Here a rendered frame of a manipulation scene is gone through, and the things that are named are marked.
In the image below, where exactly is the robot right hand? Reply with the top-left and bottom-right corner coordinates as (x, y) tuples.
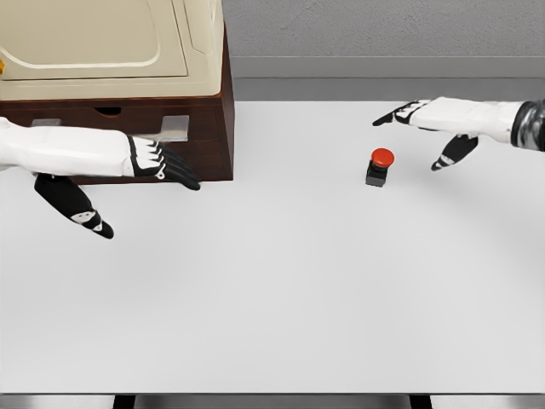
(372, 96), (489, 173)

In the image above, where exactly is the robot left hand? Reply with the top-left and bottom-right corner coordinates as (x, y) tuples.
(32, 125), (202, 240)

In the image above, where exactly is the brown cabinet drawer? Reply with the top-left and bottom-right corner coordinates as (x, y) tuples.
(0, 105), (221, 143)

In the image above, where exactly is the cream cabinet top unit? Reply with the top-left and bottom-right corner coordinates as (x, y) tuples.
(0, 0), (226, 103)

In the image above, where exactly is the brown wooden drawer cabinet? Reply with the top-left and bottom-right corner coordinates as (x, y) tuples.
(0, 42), (235, 186)

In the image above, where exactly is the red button black switch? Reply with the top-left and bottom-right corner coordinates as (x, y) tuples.
(364, 147), (396, 187)

